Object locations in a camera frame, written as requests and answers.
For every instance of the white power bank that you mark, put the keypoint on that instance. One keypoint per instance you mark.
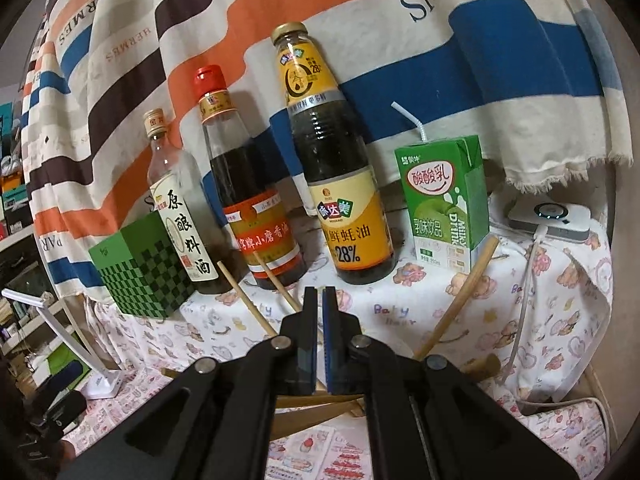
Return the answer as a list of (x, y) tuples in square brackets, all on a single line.
[(550, 222)]

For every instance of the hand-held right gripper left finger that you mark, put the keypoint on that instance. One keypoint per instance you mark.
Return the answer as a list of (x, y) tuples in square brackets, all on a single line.
[(306, 340)]

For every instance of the white drinking straw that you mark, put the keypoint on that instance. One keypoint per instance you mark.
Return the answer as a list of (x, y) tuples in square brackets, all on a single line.
[(417, 125)]

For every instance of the green checkered box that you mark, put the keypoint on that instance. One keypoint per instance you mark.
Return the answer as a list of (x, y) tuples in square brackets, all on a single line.
[(145, 280)]

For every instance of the green milk drink carton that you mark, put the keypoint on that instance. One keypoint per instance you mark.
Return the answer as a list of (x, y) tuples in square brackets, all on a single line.
[(430, 210)]

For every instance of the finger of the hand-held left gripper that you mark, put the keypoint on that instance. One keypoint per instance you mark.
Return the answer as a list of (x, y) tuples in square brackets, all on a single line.
[(65, 375), (67, 410)]

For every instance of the white desk lamp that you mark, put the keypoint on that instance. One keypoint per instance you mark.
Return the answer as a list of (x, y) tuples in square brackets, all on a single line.
[(102, 385)]

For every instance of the yellow label oyster sauce bottle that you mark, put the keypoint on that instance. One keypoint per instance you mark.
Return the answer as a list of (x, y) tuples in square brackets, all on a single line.
[(345, 230)]

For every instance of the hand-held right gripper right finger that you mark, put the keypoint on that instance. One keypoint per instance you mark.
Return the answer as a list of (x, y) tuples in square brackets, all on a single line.
[(330, 340)]

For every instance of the bundle of wooden chopsticks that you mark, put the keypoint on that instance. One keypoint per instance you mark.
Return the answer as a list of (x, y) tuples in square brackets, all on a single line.
[(462, 290)]

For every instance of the striped cloth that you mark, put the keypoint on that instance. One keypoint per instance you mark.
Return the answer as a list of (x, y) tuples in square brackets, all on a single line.
[(450, 60)]

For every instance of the red cap sesame oil bottle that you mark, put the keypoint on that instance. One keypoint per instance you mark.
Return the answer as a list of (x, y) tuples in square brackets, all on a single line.
[(260, 240)]

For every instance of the clear cooking wine bottle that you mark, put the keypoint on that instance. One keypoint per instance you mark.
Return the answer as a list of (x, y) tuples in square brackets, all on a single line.
[(185, 230)]

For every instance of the pink printed cloth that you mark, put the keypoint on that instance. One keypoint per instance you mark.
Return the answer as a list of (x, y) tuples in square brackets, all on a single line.
[(320, 450)]

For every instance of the shelf with boxes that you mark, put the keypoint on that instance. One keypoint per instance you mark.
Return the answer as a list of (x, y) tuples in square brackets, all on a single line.
[(15, 210)]

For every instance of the white bear printed cloth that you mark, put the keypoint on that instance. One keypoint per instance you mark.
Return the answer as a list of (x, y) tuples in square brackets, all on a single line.
[(400, 310)]

